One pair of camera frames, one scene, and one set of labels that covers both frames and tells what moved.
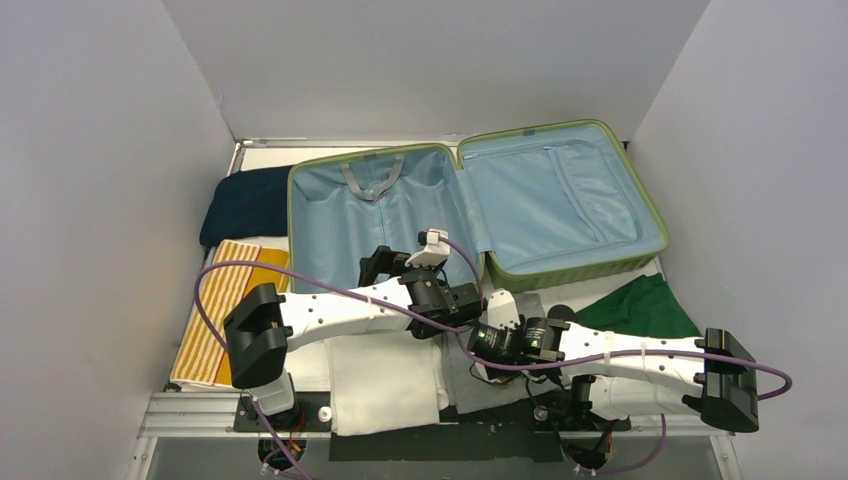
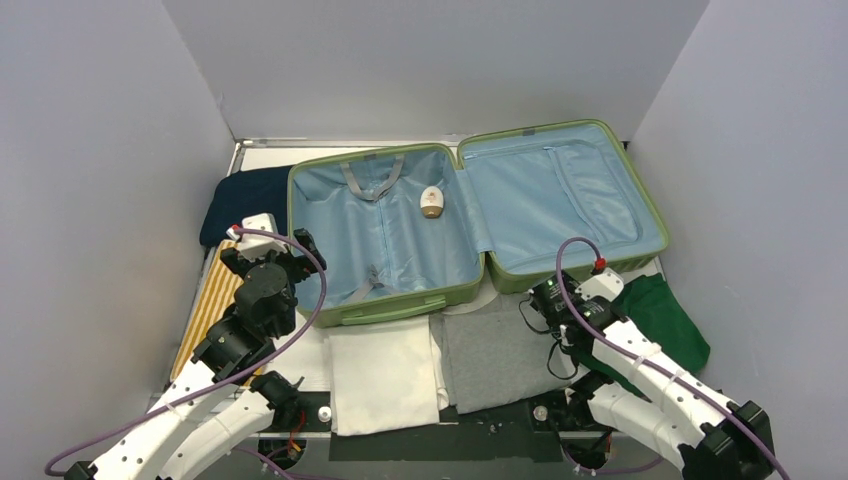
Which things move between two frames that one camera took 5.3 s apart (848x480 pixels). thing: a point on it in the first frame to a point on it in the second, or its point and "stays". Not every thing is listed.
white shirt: x=384 y=380 stays
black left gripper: x=386 y=261 to x=300 y=265
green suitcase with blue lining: x=531 y=203 stays
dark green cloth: x=646 y=306 stays
